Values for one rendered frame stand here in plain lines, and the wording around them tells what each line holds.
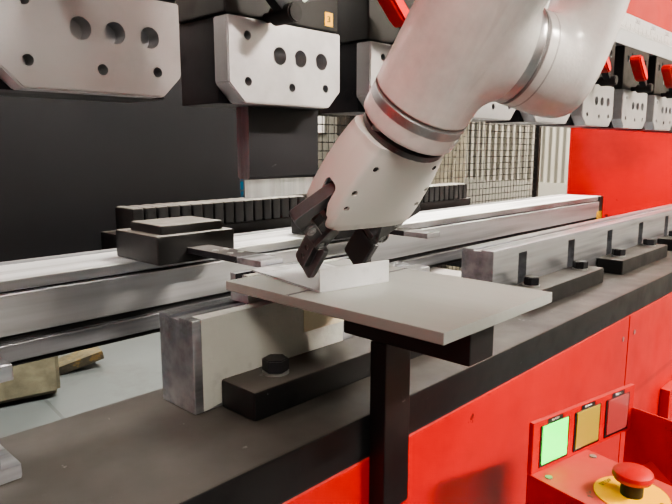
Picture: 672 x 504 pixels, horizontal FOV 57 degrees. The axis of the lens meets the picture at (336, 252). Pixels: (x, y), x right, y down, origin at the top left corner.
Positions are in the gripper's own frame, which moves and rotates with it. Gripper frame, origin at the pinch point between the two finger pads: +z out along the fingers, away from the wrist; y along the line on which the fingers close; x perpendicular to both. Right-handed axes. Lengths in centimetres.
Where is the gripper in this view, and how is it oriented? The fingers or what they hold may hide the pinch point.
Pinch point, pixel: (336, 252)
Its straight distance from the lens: 62.2
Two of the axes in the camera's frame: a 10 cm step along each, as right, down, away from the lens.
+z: -3.8, 6.7, 6.3
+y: -8.0, 1.0, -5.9
